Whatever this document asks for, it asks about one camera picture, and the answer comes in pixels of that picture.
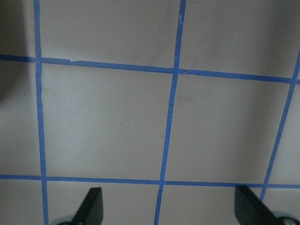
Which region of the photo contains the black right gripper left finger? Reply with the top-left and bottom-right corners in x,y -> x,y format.
52,187 -> 104,225

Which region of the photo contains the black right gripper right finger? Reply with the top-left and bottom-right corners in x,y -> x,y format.
234,185 -> 300,225

